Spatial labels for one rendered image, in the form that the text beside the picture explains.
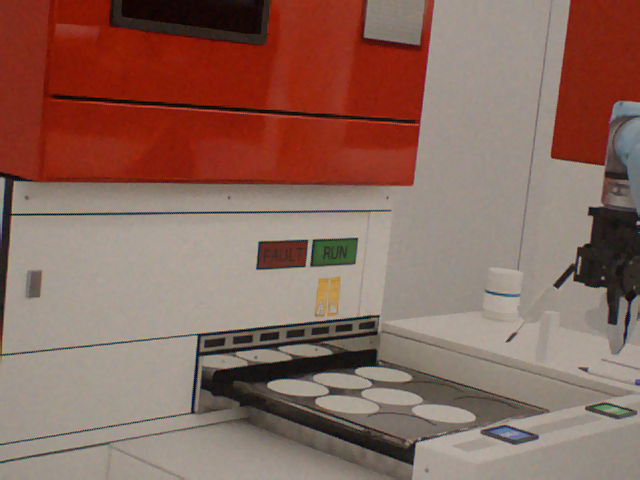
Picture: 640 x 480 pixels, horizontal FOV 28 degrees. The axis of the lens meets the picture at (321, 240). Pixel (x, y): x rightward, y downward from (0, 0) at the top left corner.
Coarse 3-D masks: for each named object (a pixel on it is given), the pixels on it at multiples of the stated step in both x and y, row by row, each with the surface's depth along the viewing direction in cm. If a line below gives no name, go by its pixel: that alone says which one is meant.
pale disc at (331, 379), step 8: (320, 376) 216; (328, 376) 217; (336, 376) 217; (344, 376) 218; (352, 376) 219; (328, 384) 211; (336, 384) 212; (344, 384) 212; (352, 384) 213; (360, 384) 214; (368, 384) 214
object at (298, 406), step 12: (240, 384) 205; (264, 396) 201; (276, 396) 199; (300, 408) 196; (312, 408) 194; (324, 420) 192; (336, 420) 191; (348, 420) 189; (360, 432) 188; (372, 432) 186; (384, 432) 185; (396, 444) 183
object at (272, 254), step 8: (264, 248) 211; (272, 248) 212; (280, 248) 214; (288, 248) 215; (296, 248) 217; (304, 248) 218; (264, 256) 211; (272, 256) 213; (280, 256) 214; (288, 256) 215; (296, 256) 217; (304, 256) 218; (264, 264) 211; (272, 264) 213; (280, 264) 214; (288, 264) 216; (296, 264) 217; (304, 264) 219
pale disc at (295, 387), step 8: (272, 384) 207; (280, 384) 208; (288, 384) 208; (296, 384) 209; (304, 384) 210; (312, 384) 210; (288, 392) 203; (296, 392) 204; (304, 392) 204; (312, 392) 205; (320, 392) 205
